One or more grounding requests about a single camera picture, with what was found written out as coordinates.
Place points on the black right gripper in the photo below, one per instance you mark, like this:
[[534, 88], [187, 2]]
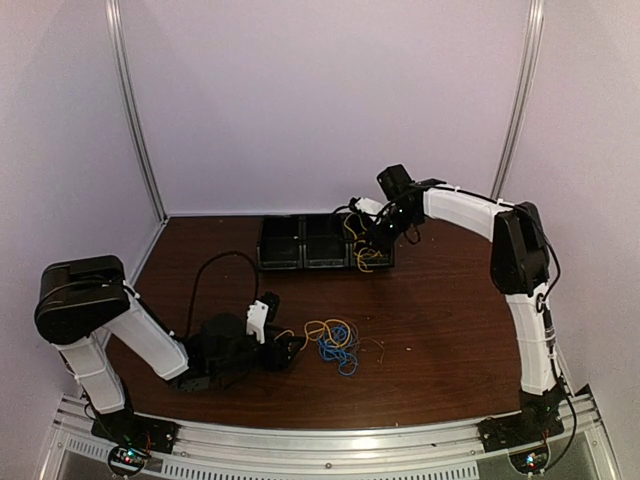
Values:
[[384, 240]]

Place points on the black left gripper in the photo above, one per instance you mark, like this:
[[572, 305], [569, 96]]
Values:
[[277, 358]]

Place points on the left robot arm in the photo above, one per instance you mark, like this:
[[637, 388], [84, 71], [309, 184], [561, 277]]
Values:
[[80, 299]]

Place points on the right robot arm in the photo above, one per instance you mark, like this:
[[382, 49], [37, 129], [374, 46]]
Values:
[[519, 267]]

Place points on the black three-compartment bin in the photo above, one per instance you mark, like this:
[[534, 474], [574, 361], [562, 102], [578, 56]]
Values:
[[318, 242]]

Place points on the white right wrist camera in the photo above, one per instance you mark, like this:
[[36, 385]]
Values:
[[365, 205]]

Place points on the aluminium front rail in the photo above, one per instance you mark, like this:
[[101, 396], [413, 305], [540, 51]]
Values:
[[451, 450]]

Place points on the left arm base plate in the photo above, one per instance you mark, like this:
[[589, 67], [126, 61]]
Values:
[[143, 433]]

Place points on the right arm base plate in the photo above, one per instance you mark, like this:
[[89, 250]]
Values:
[[518, 429]]

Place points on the aluminium right corner post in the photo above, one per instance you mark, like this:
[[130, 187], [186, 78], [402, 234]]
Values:
[[527, 70]]

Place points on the aluminium corner post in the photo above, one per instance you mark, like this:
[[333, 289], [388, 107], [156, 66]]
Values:
[[527, 70], [132, 115]]

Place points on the aluminium left corner post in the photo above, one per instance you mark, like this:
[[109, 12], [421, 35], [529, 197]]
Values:
[[132, 115]]

